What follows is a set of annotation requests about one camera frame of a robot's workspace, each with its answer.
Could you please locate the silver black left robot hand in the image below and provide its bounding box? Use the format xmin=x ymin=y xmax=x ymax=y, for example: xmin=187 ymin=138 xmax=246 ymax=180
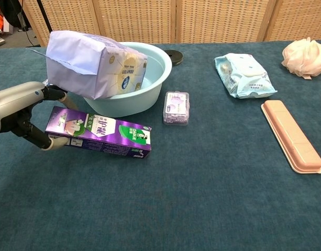
xmin=0 ymin=81 xmax=79 ymax=151

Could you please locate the large lavender tissue pack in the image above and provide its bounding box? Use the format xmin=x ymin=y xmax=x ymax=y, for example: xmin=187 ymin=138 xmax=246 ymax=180
xmin=26 ymin=30 xmax=148 ymax=100

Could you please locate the purple toothpaste box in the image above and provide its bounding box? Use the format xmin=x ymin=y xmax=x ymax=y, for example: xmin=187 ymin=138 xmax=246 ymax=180
xmin=45 ymin=105 xmax=152 ymax=159

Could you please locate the light blue plastic basin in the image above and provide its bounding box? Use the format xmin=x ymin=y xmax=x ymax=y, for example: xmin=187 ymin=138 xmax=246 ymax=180
xmin=83 ymin=42 xmax=173 ymax=118

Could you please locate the white cardboard box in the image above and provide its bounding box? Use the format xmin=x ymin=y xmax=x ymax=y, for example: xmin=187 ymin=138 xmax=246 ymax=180
xmin=2 ymin=15 xmax=17 ymax=35

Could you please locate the black tripod stand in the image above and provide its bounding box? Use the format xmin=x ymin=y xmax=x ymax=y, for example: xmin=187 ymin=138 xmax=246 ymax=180
xmin=36 ymin=0 xmax=53 ymax=33

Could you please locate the woven wooden folding screen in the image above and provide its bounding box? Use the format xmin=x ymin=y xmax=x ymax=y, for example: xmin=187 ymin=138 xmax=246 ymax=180
xmin=18 ymin=0 xmax=321 ymax=47

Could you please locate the clear purple floss pick box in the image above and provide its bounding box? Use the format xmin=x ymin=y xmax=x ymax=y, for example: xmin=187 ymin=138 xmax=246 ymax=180
xmin=163 ymin=91 xmax=191 ymax=126

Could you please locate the black round disc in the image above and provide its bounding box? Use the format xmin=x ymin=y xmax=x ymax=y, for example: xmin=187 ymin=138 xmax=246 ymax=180
xmin=164 ymin=49 xmax=184 ymax=66

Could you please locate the teal table cloth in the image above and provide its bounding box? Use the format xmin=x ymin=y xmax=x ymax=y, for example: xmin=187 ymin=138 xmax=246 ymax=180
xmin=0 ymin=39 xmax=321 ymax=251

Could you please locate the blue wet wipes pack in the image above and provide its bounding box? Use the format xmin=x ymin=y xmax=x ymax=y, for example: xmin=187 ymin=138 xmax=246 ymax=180
xmin=214 ymin=53 xmax=278 ymax=99

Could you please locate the pink toothbrush case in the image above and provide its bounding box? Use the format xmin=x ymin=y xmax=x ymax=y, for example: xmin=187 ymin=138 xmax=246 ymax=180
xmin=261 ymin=99 xmax=321 ymax=175

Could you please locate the pink bath loofah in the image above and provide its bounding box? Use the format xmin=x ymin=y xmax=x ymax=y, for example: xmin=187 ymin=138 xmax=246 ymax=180
xmin=281 ymin=37 xmax=321 ymax=80

